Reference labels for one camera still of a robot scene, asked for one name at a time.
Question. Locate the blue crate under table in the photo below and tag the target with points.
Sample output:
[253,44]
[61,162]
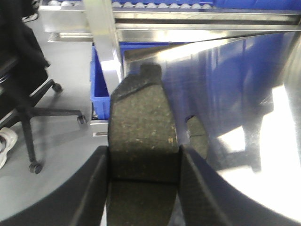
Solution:
[98,92]

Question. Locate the stainless steel rack frame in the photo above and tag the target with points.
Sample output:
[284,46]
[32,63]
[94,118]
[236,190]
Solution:
[219,64]

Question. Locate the black office chair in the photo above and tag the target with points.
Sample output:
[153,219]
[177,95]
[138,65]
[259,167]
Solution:
[23,77]

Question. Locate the grey roller conveyor track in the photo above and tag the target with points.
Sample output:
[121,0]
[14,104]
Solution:
[194,4]

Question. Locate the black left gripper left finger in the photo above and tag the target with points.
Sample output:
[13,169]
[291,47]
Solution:
[79,201]

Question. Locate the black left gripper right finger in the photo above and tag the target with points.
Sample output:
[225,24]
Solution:
[209,200]

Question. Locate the dark grey brake pad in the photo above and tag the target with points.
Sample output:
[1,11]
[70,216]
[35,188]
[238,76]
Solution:
[144,156]
[198,136]

